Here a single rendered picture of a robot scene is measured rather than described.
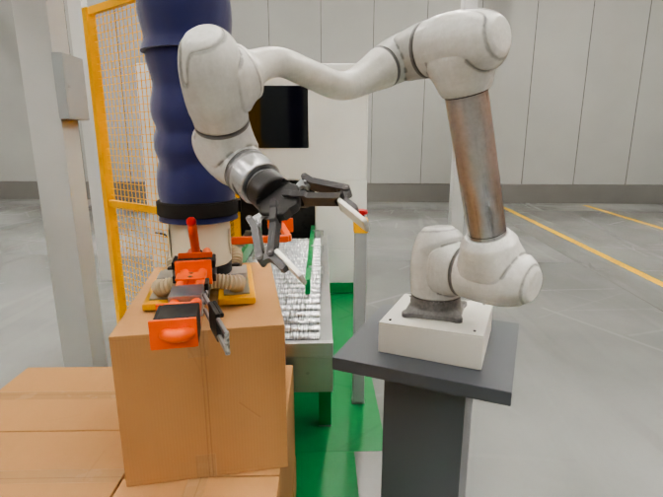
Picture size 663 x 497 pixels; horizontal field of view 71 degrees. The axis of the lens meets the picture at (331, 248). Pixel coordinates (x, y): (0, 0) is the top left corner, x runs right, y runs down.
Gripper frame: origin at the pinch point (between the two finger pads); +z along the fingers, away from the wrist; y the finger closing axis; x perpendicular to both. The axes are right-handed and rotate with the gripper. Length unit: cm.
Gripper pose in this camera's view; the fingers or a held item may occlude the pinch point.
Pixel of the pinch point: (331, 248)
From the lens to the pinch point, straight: 75.0
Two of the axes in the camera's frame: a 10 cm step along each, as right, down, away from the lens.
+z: 6.3, 5.7, -5.3
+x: -2.1, -5.3, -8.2
